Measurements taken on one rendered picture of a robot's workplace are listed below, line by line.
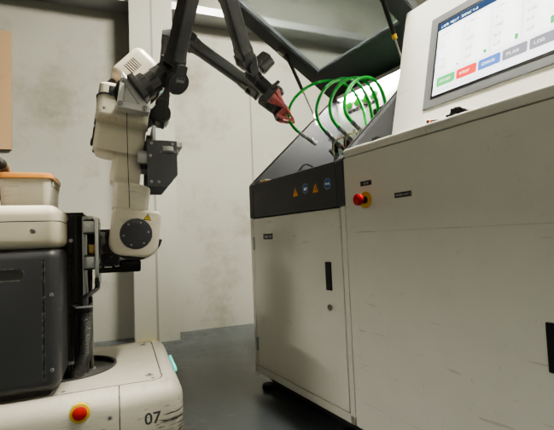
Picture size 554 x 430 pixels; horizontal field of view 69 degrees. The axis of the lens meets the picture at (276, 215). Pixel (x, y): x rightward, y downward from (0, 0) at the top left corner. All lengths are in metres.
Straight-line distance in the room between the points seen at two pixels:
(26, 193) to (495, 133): 1.32
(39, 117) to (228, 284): 1.84
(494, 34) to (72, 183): 2.73
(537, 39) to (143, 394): 1.47
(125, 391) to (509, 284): 1.04
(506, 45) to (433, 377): 0.95
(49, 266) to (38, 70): 2.35
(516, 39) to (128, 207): 1.28
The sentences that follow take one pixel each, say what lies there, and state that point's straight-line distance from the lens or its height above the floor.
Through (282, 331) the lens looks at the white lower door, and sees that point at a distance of 1.77.
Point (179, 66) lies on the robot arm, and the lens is 1.40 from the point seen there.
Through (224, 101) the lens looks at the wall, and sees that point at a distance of 3.50.
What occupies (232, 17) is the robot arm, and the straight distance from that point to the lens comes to 1.51.
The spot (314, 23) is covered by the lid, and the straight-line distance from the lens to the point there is 2.06.
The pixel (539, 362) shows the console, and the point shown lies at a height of 0.42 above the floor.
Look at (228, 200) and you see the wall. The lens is 3.32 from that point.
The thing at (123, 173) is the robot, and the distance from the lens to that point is 1.50.
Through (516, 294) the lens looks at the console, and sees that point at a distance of 1.02.
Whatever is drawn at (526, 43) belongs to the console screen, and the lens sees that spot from 1.38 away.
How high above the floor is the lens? 0.69
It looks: 3 degrees up
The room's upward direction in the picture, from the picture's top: 2 degrees counter-clockwise
